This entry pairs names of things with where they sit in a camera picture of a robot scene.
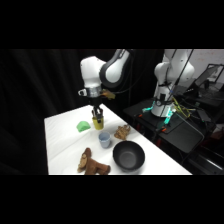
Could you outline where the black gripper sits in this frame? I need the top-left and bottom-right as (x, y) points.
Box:
(88, 95), (105, 120)

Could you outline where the yellow cup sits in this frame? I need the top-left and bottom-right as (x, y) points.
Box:
(92, 114), (106, 131)

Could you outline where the light blue cup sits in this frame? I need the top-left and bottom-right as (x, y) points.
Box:
(97, 130), (112, 149)

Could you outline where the black bowl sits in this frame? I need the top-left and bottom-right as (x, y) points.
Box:
(112, 140), (146, 173)

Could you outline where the green sponge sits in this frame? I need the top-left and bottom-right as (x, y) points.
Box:
(76, 120), (92, 133)

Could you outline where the tan plush toy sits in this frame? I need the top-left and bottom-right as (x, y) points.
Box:
(113, 124), (132, 141)

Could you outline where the brown striped plush toy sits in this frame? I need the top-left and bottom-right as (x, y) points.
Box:
(77, 147), (112, 176)

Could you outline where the black curtain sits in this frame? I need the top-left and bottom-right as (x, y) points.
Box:
(0, 49), (165, 176)

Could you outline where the green light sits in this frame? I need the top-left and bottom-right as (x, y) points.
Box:
(142, 105), (177, 129)

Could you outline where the black robot stand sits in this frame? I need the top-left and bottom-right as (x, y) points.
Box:
(123, 98), (206, 154)

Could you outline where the yellow green cable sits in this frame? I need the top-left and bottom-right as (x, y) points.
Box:
(172, 99), (193, 120)

